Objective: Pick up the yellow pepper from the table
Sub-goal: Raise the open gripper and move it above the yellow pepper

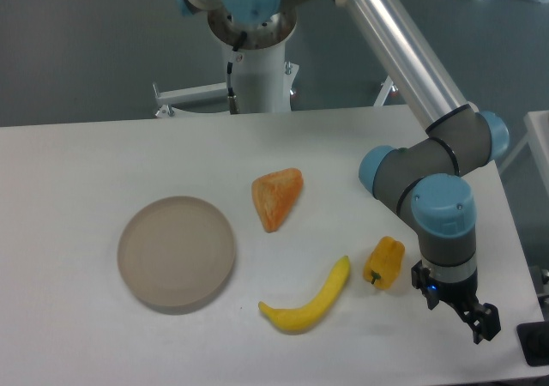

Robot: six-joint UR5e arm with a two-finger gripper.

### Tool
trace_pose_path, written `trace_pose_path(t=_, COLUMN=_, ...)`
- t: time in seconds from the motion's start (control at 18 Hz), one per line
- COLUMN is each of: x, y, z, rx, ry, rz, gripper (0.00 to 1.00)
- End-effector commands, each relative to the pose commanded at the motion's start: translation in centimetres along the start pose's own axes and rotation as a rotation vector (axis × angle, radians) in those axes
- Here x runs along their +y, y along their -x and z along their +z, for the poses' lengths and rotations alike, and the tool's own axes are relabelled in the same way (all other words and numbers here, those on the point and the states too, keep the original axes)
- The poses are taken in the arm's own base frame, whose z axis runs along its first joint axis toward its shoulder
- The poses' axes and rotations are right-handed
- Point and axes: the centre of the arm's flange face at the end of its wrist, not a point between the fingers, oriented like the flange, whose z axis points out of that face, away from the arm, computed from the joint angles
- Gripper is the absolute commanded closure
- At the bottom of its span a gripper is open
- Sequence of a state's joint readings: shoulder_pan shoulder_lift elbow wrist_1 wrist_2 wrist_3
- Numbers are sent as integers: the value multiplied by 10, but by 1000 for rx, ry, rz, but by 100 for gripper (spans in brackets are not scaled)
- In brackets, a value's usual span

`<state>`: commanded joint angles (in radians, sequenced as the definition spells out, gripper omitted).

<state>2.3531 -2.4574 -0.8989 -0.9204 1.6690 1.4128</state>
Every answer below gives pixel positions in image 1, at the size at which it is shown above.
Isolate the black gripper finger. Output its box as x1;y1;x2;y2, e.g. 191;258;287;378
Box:
424;286;439;310
462;301;501;344

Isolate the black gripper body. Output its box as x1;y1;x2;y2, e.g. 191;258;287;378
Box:
411;261;478;319

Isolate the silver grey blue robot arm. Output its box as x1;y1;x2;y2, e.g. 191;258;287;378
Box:
176;0;509;341

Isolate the yellow bell pepper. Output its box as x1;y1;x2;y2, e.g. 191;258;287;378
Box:
363;236;405;290

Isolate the black device at table edge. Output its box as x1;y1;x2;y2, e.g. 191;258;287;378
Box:
516;321;548;367

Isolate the yellow banana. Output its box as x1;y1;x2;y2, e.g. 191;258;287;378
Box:
257;256;351;333

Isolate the orange toast triangle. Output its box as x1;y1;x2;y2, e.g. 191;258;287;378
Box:
251;168;304;232

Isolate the beige round plate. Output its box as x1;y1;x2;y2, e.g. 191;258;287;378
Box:
117;196;237;315

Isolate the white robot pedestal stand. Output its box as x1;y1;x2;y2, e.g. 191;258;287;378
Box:
154;44;399;118

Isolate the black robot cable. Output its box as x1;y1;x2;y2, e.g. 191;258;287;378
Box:
226;31;249;115

